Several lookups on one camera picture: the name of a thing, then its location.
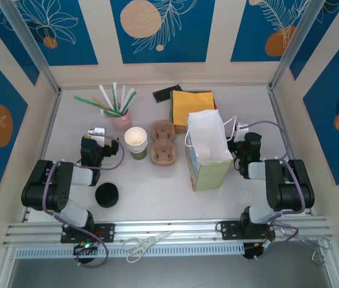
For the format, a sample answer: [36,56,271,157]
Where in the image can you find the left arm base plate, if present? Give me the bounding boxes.
[60,223,116,244]

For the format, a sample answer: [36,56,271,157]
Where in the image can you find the white paper takeout bag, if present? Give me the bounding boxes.
[184,109,238,192]

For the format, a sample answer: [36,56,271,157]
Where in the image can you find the metal scissor tongs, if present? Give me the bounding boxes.
[278,226,334,266]

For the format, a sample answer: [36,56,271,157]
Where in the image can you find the green paper coffee cup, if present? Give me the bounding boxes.
[124,127,148,151]

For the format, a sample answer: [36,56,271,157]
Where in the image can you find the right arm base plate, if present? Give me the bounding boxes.
[219,221,277,241]

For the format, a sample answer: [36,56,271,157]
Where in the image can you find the aluminium side rail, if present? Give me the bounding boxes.
[268,86,313,217]
[22,89,62,223]

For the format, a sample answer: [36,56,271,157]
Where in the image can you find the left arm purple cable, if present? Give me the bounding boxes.
[42,134,125,268]

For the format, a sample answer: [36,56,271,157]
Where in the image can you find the aluminium front rail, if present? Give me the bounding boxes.
[2,217,335,248]

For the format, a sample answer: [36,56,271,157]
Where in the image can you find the white wrapped straw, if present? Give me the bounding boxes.
[120,85,127,113]
[98,85,113,110]
[123,88,136,114]
[112,82,119,112]

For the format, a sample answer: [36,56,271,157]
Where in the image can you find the white handled scissors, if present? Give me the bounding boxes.
[122,230,173,264]

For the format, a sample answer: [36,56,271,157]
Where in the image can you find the green napkin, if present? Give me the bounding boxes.
[168,89,175,124]

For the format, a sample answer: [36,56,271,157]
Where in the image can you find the white slotted cable duct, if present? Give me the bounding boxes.
[16,243,245,259]

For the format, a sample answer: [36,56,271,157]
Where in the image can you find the black plastic cup lid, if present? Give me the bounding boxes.
[95,182,119,203]

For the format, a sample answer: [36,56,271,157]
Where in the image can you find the black metal plate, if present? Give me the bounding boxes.
[152,85,184,104]

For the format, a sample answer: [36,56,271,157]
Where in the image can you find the yellow napkin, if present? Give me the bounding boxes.
[172,89,215,127]

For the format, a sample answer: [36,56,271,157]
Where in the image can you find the small controller board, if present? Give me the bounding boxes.
[243,241,275,261]
[73,239,100,256]

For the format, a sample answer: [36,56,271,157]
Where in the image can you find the aluminium frame post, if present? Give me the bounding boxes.
[269,0,322,91]
[0,0,62,94]

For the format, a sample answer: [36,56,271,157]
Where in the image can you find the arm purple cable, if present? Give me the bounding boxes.
[244,120,307,262]
[42,134,125,268]

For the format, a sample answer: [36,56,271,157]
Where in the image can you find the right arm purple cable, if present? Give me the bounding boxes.
[244,120,307,262]

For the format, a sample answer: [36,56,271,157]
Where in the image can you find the pink straw holder cup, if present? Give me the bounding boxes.
[111,109,133,132]

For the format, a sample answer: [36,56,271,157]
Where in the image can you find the wooden stir stick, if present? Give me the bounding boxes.
[92,95,110,109]

